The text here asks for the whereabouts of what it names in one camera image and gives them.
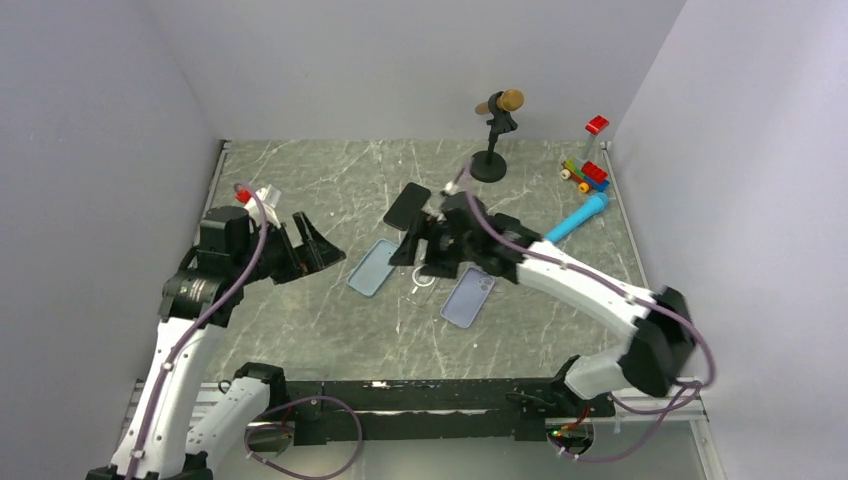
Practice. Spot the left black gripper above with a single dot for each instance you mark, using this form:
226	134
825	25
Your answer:
314	254

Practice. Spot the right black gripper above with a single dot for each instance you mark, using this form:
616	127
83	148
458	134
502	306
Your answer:
434	264

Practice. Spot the lavender phone case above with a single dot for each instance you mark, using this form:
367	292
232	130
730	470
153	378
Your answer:
467	298

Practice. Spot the black phone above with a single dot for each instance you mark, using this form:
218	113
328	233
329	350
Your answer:
401	213

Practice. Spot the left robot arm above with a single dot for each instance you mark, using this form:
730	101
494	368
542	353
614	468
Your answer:
237	245

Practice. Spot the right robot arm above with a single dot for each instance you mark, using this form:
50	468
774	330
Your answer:
653	326

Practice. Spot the black microphone stand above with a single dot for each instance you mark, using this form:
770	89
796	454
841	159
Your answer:
488	166

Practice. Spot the blue toy microphone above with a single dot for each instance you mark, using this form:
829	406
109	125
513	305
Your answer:
594	205

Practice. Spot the colourful toy brick car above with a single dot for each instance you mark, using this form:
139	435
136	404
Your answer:
588	176

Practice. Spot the brown toy microphone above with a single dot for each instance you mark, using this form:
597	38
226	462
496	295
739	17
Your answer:
508	100

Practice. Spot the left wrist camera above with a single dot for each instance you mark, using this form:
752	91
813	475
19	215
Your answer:
262	204

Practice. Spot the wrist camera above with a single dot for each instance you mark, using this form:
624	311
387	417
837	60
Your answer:
262	204
451	188

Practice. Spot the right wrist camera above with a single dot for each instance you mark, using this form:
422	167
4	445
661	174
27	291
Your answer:
451	188

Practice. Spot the red block on post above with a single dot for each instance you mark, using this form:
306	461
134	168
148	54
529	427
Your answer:
594	127

